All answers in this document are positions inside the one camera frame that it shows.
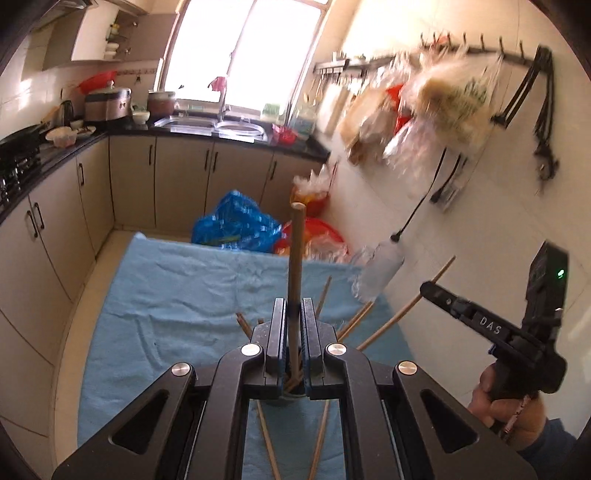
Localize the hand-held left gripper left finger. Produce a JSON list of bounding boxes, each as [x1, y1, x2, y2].
[[52, 298, 286, 480]]

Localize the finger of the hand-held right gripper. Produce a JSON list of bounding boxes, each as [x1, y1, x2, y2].
[[419, 281, 526, 348]]

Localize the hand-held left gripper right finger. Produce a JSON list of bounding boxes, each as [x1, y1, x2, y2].
[[302, 298, 539, 480]]

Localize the dark perforated chopstick holder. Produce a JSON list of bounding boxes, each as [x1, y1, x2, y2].
[[276, 378, 311, 408]]

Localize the person's right forearm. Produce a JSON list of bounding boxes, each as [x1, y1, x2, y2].
[[510, 418, 578, 462]]

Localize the person's right hand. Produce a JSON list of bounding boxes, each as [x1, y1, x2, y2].
[[466, 364, 549, 449]]

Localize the clear glass pitcher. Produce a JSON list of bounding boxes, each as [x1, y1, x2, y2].
[[353, 240, 406, 303]]

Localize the red plastic basin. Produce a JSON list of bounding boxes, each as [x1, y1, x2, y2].
[[276, 219, 345, 260]]

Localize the blue towel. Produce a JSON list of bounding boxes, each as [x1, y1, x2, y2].
[[76, 233, 416, 480]]

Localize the blue plastic bag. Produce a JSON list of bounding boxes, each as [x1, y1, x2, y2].
[[191, 189, 283, 252]]

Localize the clear bag with orange contents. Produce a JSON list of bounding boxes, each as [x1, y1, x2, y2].
[[292, 164, 338, 217]]

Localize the steel kitchen sink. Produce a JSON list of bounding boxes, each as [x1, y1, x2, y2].
[[154, 115, 269, 139]]

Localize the hanging plastic bags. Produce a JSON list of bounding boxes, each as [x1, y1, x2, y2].
[[337, 46, 505, 168]]

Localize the beige kitchen cabinets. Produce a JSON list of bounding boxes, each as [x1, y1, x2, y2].
[[0, 134, 324, 416]]

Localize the steel faucet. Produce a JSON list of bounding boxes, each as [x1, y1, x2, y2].
[[216, 87, 232, 123]]

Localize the black kitchen countertop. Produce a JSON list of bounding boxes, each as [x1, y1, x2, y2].
[[0, 111, 331, 222]]

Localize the brown ceramic pot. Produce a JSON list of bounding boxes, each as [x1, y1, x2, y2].
[[148, 91, 177, 119]]

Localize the kitchen window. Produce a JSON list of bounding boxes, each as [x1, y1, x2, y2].
[[161, 0, 331, 114]]

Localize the silver rice cooker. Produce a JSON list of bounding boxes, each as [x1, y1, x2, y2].
[[84, 85, 133, 123]]

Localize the white bowl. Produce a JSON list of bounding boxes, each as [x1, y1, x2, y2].
[[46, 127, 77, 147]]

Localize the red colander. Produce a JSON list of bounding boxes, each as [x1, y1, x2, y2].
[[78, 71, 119, 93]]

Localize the black gas stove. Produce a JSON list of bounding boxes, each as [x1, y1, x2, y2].
[[0, 124, 52, 204]]

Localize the black plug with cable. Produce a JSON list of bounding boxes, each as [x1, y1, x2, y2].
[[390, 148, 468, 245]]

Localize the hanging black cables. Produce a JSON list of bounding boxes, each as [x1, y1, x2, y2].
[[492, 44, 562, 195]]

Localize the black wall hook rail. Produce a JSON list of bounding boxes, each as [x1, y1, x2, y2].
[[418, 31, 555, 64]]

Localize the steel utensil rail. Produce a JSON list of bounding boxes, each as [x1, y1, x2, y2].
[[314, 53, 399, 75]]

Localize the wall cupboard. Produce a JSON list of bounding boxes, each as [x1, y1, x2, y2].
[[41, 0, 181, 71]]

